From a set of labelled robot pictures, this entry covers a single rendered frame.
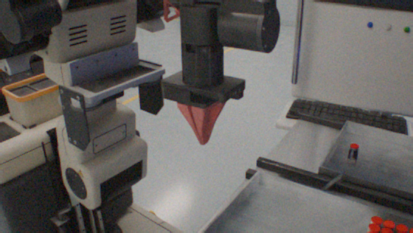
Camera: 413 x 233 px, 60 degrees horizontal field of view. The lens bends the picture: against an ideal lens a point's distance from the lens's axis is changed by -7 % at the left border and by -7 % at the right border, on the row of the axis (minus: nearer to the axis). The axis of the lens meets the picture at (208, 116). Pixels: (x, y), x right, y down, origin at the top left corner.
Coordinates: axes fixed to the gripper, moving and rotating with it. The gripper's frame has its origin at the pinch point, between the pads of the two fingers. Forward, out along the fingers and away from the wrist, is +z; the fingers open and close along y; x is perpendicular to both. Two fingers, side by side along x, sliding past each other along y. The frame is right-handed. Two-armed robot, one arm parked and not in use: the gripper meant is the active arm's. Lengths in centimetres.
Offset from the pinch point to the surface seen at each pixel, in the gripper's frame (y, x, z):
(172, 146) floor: -121, 140, 105
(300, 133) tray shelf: -1, 47, 21
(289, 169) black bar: 4.1, 27.0, 19.0
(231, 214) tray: -0.1, 8.8, 20.8
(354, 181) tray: 18.2, 29.2, 18.8
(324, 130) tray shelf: 4, 52, 21
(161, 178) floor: -103, 105, 106
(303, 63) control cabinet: -15, 87, 14
